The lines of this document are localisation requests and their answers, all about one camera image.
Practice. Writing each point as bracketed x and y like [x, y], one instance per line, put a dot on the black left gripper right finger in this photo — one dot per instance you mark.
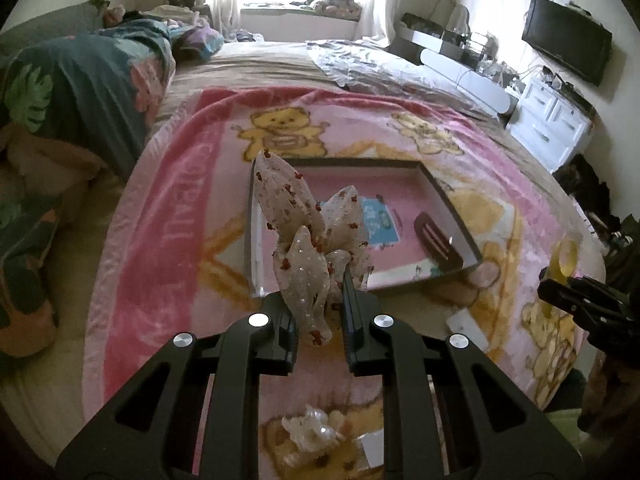
[449, 411]

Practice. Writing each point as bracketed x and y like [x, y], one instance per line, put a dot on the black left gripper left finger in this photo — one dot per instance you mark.
[191, 411]

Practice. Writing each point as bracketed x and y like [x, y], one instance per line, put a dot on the yellow item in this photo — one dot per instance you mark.
[565, 256]

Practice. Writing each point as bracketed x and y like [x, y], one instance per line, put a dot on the pearl white small claw clip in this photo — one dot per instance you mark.
[312, 433]

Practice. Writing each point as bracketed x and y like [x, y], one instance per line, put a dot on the white packet with red earrings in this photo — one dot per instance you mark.
[463, 323]

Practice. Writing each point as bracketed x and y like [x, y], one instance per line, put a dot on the pink teddy bear blanket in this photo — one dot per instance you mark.
[214, 215]

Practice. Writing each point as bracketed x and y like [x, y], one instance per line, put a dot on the brown hair clip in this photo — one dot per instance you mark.
[436, 244]

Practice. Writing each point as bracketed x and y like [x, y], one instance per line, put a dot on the white drawer cabinet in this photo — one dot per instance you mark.
[550, 126]

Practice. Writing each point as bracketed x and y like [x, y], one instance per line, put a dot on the pink shallow box tray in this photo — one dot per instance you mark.
[408, 189]

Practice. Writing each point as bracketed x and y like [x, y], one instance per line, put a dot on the blue card in tray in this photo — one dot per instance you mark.
[379, 222]

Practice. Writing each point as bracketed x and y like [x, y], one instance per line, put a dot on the white bed footboard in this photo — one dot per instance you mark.
[476, 85]

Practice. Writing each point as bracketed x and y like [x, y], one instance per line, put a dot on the dark floral quilt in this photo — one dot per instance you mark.
[71, 107]

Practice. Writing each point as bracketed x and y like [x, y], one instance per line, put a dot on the purple pillow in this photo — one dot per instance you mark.
[195, 43]

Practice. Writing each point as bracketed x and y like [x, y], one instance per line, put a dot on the black wall television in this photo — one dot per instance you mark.
[569, 38]

